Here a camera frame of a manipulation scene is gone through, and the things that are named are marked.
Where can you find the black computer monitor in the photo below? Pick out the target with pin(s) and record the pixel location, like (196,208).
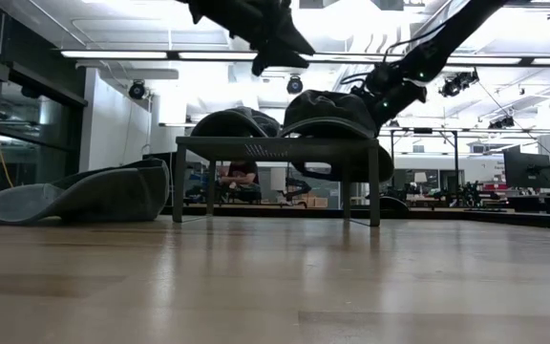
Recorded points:
(527,169)

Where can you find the charcoal baseball cap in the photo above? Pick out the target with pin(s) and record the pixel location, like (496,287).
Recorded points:
(386,165)

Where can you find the person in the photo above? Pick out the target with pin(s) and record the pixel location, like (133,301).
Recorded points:
(239,174)

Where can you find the grey baseball cap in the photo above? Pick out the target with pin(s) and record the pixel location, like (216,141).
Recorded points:
(227,126)

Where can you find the blue-grey baseball cap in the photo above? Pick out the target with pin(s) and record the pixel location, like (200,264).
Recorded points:
(103,196)

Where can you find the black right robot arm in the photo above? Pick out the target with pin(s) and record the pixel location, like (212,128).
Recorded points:
(451,38)

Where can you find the black ceiling light cluster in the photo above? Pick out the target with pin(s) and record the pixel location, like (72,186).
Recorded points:
(501,122)
(459,82)

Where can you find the grey perforated metal shelf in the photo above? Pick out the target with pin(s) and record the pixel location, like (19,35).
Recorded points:
(280,149)

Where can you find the brown cardboard box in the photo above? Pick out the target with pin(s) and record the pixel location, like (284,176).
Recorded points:
(314,201)

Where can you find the black ceiling spotlight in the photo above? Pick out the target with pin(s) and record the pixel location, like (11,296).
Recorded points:
(294,85)
(136,90)

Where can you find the black baseball cap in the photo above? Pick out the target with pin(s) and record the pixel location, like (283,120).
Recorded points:
(327,110)

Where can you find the black metal rack frame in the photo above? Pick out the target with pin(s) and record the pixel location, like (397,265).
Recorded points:
(456,153)

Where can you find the black background robot arm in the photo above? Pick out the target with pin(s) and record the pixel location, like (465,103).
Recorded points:
(299,186)

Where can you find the long ceiling light bar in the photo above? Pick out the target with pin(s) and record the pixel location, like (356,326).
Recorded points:
(112,54)

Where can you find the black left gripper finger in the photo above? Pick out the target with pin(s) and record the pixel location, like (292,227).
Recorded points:
(291,38)
(280,59)

